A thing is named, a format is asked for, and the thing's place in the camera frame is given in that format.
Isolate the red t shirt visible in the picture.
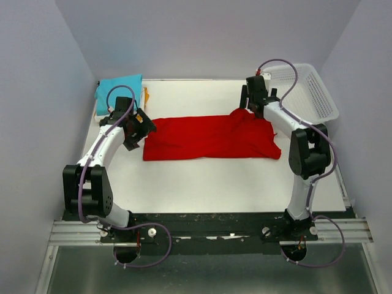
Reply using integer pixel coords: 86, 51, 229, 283
143, 108, 281, 161

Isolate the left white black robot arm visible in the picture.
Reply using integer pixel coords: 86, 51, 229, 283
62, 97, 156, 242

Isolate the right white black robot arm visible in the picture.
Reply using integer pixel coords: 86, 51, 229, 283
239, 75, 331, 240

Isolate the white perforated plastic basket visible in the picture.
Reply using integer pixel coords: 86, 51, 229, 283
262, 64, 339, 124

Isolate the folded orange t shirt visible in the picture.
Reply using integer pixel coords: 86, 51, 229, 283
143, 87, 150, 110

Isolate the folded white t shirt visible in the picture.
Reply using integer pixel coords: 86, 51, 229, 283
93, 113, 106, 124

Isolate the folded light blue t shirt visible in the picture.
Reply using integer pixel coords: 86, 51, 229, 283
94, 74, 143, 116

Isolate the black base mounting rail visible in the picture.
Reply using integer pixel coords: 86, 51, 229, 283
62, 210, 319, 255

